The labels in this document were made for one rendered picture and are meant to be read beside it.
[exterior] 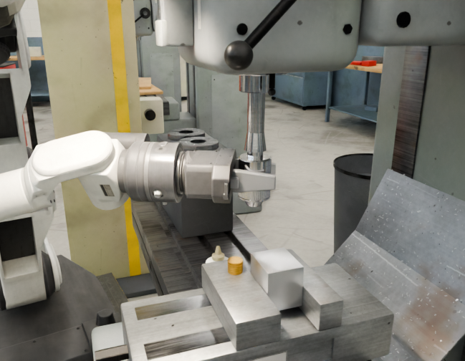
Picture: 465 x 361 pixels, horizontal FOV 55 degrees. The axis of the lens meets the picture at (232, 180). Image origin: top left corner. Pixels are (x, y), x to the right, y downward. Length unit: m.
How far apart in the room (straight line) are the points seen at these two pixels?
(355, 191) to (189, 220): 1.63
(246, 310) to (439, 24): 0.41
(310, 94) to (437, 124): 7.12
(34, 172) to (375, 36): 0.47
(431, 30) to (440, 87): 0.28
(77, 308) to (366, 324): 1.00
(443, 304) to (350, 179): 1.74
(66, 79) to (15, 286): 1.20
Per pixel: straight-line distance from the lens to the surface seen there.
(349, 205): 2.56
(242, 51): 0.46
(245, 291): 0.60
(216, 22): 0.50
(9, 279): 1.34
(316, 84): 8.00
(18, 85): 1.12
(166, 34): 0.56
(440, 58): 0.88
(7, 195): 0.69
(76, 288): 1.57
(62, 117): 2.33
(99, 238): 2.53
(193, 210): 0.97
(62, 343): 1.31
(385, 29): 0.57
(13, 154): 1.14
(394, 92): 0.97
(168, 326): 0.62
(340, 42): 0.56
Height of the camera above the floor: 1.36
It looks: 19 degrees down
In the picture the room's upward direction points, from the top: straight up
